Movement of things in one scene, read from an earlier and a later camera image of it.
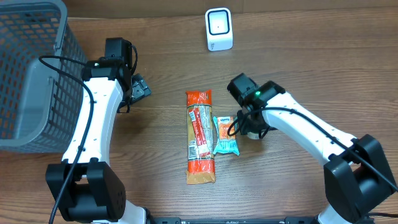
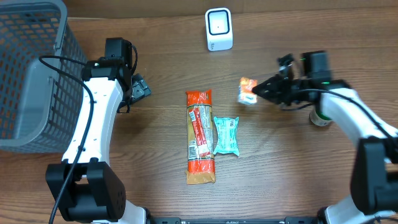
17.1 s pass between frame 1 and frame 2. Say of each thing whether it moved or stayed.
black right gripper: moved
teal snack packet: stayed
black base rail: stayed
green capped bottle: moved
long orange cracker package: stayed
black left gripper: stayed
